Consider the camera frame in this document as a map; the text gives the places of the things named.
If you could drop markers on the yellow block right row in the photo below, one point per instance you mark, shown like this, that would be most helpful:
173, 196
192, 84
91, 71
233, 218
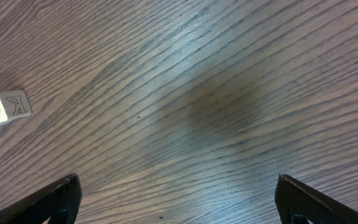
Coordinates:
13, 105

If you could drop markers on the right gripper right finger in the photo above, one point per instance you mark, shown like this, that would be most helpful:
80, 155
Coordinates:
297, 202

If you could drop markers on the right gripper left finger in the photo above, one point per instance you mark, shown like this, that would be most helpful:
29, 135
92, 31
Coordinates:
58, 202

